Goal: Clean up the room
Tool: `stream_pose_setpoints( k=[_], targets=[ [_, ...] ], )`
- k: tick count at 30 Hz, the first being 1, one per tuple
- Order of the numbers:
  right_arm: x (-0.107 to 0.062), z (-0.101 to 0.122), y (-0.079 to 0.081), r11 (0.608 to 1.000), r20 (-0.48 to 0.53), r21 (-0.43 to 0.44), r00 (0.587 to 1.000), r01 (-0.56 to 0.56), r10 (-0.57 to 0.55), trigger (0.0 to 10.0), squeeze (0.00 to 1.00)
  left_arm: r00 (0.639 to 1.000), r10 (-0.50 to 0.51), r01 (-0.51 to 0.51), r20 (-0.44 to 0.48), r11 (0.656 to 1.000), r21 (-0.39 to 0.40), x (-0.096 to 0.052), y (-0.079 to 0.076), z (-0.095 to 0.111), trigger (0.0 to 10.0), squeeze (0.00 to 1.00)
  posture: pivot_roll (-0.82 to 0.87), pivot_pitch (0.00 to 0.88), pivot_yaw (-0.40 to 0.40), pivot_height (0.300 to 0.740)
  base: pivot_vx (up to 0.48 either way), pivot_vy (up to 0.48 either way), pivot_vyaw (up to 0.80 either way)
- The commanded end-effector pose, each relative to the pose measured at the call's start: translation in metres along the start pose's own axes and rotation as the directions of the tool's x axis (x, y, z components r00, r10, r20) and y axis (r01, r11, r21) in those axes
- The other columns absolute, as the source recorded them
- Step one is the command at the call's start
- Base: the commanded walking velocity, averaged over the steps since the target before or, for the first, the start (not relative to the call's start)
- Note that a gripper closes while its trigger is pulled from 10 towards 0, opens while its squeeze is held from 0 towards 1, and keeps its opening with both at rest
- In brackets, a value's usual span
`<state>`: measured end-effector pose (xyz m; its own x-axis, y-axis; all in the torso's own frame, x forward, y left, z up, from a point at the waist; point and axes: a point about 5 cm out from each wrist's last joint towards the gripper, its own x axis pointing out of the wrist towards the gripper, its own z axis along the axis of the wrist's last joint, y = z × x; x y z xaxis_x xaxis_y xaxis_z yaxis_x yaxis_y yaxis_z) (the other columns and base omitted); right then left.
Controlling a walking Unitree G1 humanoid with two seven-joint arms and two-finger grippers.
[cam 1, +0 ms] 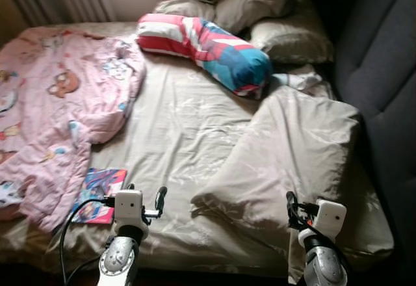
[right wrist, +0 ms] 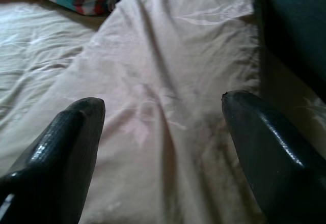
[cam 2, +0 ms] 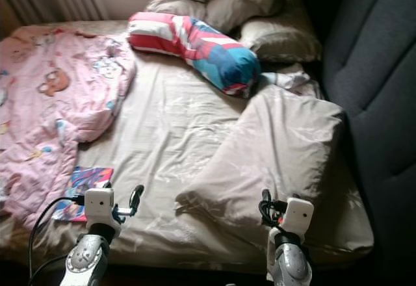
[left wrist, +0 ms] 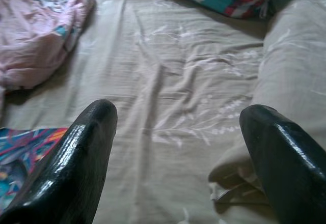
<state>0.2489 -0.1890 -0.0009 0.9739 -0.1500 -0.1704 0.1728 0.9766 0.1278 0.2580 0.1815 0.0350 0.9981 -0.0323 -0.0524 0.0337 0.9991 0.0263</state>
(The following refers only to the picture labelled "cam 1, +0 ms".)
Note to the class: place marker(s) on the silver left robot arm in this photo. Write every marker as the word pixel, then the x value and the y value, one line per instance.
pixel 118 260

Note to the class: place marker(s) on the pink cartoon print quilt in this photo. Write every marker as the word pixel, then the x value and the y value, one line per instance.
pixel 65 117

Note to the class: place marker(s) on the beige folded duvet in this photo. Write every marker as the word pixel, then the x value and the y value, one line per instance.
pixel 292 149

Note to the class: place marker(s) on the crumpled white cloth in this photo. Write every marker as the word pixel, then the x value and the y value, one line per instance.
pixel 296 80

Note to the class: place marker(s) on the colourful picture book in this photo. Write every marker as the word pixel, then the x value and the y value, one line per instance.
pixel 97 188

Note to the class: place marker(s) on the beige floral bed sheet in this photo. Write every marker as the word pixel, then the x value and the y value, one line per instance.
pixel 188 123

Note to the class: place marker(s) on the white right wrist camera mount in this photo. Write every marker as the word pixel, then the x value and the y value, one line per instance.
pixel 330 218

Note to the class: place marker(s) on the red white blue bolster pillow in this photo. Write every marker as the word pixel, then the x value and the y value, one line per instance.
pixel 208 49

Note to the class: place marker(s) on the dark grey padded headboard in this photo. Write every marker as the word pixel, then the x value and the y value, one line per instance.
pixel 383 71

